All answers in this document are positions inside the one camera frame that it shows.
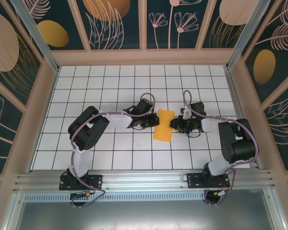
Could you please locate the yellow cloth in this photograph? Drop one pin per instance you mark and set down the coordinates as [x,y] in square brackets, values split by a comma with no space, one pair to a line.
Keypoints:
[162,136]

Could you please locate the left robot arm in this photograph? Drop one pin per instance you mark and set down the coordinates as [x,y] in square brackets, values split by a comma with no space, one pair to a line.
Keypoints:
[81,158]

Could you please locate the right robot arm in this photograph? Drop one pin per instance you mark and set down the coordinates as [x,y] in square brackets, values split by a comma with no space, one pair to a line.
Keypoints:
[240,143]

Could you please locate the grey metal plate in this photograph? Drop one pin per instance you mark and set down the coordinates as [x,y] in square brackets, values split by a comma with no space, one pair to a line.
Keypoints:
[144,215]

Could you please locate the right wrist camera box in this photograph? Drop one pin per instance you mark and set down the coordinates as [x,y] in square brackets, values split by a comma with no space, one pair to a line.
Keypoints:
[186,113]

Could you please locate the aluminium side rail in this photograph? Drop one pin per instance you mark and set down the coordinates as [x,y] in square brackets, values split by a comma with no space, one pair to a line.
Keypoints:
[237,107]

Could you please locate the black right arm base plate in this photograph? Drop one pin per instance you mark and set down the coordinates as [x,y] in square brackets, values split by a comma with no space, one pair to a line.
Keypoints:
[194,179]

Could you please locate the aluminium mounting rail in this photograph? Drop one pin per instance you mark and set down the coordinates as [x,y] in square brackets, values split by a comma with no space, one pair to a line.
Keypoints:
[144,179]

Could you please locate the wall panel with feather outlines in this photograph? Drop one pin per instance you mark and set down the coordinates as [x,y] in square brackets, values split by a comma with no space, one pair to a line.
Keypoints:
[264,67]

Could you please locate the wall panel with pink flowers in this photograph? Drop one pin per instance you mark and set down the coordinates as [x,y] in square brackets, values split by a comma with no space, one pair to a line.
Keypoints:
[182,24]

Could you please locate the aluminium corner post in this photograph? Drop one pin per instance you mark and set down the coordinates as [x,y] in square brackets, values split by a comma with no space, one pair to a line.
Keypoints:
[244,36]
[38,40]

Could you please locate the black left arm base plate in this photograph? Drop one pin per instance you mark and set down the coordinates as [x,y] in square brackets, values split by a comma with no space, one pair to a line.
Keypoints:
[96,179]

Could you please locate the wall panel with pink leaves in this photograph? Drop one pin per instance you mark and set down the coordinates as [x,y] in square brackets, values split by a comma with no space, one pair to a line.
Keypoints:
[283,124]

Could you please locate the wall panel with leaf outlines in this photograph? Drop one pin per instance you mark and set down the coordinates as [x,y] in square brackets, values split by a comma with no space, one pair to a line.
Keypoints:
[110,24]

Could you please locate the wall panel with beige oval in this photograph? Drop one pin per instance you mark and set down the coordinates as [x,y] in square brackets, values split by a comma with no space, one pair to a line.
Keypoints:
[230,14]

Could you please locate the wall panel with orange oval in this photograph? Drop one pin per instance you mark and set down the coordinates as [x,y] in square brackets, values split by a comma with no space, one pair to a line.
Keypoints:
[52,33]

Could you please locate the wall panel with tulip outline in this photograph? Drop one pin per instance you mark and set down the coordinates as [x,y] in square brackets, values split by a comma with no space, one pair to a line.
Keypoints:
[0,124]

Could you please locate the wall panel with beige circle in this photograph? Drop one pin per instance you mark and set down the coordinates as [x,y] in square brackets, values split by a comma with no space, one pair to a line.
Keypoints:
[4,40]

